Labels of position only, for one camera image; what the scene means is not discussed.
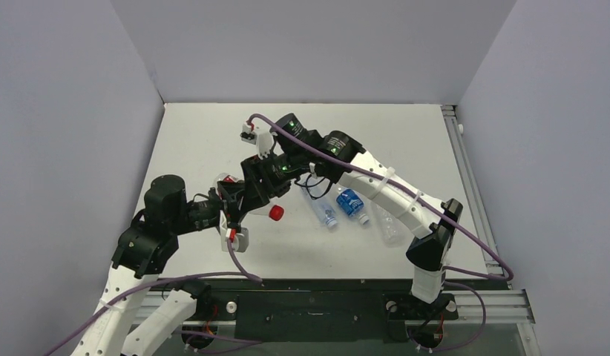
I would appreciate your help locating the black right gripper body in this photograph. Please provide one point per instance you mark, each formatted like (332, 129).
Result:
(253, 178)

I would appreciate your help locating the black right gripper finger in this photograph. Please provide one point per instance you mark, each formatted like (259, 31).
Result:
(267, 191)
(252, 177)

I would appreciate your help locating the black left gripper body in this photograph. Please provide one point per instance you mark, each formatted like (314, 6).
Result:
(204, 213)

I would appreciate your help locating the red bottle cap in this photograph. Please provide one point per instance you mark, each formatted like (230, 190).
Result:
(276, 213)

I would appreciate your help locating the clear bottle white cap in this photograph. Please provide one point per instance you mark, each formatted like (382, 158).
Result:
(313, 191)

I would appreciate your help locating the red label clear bottle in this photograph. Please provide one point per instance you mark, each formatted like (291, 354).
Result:
(225, 178)

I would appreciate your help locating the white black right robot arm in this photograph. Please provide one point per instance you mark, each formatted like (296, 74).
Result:
(288, 150)

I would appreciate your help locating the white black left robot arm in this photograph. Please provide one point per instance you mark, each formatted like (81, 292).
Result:
(138, 311)

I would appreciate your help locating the blue label clear bottle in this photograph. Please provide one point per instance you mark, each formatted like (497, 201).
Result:
(351, 204)

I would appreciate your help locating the clear unlabelled bottle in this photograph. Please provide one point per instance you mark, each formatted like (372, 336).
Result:
(390, 229)

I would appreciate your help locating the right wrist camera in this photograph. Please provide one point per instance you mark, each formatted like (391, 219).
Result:
(262, 139)

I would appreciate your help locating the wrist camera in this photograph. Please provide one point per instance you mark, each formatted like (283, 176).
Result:
(237, 238)
(262, 139)

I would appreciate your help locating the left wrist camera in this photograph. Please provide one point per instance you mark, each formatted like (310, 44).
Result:
(237, 238)

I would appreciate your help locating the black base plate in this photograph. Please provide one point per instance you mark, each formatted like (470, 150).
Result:
(320, 310)

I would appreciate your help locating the aluminium rail frame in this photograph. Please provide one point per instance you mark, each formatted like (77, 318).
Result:
(506, 304)

